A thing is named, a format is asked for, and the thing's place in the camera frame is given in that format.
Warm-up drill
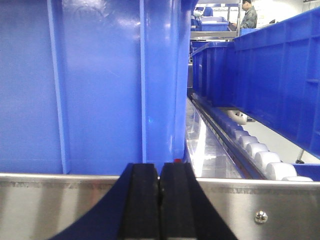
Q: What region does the white roller track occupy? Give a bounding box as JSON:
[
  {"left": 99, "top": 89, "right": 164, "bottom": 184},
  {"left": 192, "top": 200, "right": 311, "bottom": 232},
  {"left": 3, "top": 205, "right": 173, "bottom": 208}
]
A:
[{"left": 191, "top": 93, "right": 317, "bottom": 182}]

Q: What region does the distant blue bin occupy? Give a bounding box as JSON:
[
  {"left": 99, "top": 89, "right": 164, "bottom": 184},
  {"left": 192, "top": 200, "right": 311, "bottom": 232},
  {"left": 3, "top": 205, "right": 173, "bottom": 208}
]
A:
[{"left": 191, "top": 16, "right": 229, "bottom": 32}]

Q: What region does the large blue upper crate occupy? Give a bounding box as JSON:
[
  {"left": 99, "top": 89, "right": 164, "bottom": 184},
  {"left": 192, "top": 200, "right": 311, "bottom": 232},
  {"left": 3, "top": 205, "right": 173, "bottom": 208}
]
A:
[{"left": 0, "top": 0, "right": 196, "bottom": 175}]

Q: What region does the steel divider bar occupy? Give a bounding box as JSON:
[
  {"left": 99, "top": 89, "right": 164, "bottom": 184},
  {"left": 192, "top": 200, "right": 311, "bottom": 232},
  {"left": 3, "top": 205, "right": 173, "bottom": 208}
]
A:
[{"left": 184, "top": 97, "right": 245, "bottom": 180}]

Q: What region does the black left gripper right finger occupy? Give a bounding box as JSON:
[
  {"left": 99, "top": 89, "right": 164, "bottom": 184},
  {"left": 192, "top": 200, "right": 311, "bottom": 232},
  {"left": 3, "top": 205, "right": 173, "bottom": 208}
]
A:
[{"left": 159, "top": 163, "right": 197, "bottom": 240}]

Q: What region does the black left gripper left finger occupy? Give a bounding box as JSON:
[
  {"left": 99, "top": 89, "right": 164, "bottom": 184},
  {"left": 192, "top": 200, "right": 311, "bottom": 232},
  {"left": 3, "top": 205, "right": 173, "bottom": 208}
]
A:
[{"left": 117, "top": 163, "right": 160, "bottom": 240}]

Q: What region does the rail screw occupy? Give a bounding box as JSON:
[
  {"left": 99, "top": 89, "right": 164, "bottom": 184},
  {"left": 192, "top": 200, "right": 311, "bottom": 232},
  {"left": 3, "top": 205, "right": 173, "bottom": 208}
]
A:
[{"left": 254, "top": 210, "right": 268, "bottom": 224}]

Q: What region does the stainless steel shelf rail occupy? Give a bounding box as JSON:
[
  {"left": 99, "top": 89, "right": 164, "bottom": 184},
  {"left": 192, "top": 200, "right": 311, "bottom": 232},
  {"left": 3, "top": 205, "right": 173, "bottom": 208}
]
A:
[{"left": 0, "top": 173, "right": 320, "bottom": 240}]

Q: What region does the person in grey jacket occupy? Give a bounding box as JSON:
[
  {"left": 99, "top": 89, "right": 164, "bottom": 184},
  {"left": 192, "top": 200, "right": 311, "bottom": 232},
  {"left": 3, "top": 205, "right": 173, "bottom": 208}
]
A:
[{"left": 239, "top": 0, "right": 258, "bottom": 29}]

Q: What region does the blue crate on right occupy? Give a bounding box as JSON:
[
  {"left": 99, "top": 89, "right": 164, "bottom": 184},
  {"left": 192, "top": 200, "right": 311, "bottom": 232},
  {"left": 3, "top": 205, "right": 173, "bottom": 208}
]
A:
[{"left": 192, "top": 8, "right": 320, "bottom": 157}]

